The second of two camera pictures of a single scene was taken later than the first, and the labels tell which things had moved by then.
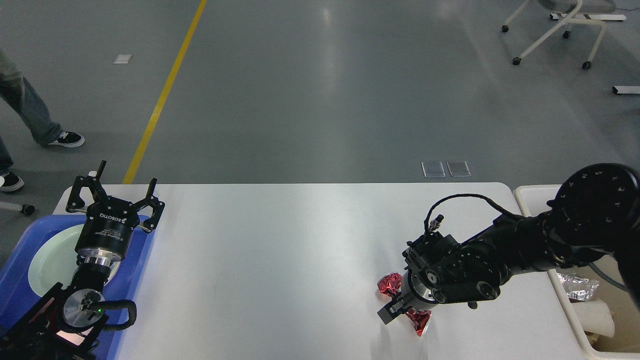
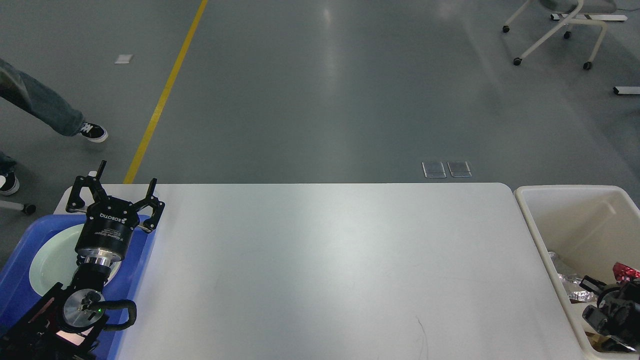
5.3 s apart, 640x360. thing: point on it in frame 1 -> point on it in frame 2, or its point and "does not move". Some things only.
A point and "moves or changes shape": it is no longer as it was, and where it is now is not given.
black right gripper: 414,296 -> 618,313
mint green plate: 54,259 does not move
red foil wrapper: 390,284 moves or changes shape
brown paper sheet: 621,341 does not move
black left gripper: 105,230 does not move
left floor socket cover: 433,169 does not move
